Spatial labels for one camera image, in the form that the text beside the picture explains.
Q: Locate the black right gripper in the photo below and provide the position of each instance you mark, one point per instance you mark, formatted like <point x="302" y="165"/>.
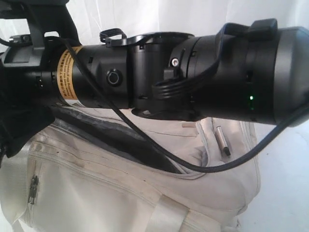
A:
<point x="26" y="92"/>

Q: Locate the cream white duffel bag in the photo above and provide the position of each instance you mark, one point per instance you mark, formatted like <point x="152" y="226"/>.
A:
<point x="93" y="178"/>

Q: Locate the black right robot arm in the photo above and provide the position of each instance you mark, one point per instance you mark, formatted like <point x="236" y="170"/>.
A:
<point x="257" y="73"/>

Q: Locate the white backdrop curtain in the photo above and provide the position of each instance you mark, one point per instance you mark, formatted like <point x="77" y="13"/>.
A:
<point x="198" y="17"/>

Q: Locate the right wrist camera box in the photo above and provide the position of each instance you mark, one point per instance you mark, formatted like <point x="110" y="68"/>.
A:
<point x="42" y="16"/>

